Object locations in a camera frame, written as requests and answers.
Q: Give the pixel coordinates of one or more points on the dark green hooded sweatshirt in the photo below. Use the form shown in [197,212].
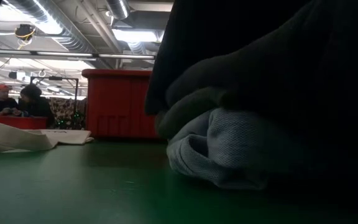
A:
[197,102]

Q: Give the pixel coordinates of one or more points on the dark blue denim jeans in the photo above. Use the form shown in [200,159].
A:
[213,31]

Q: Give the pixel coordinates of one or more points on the large red plastic laundry bin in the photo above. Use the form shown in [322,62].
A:
[117,105]

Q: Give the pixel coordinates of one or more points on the small red bin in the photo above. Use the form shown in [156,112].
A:
[20,122]

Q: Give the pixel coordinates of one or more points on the long ceiling light bar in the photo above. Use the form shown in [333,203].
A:
[73,54]

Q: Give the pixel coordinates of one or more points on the cream folded cloth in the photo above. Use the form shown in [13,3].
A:
[26,138]

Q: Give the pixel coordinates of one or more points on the black ceiling device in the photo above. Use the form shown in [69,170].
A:
[24,31]

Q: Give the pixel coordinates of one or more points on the round silver ventilation duct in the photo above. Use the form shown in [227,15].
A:
[118,9]
[70,40]

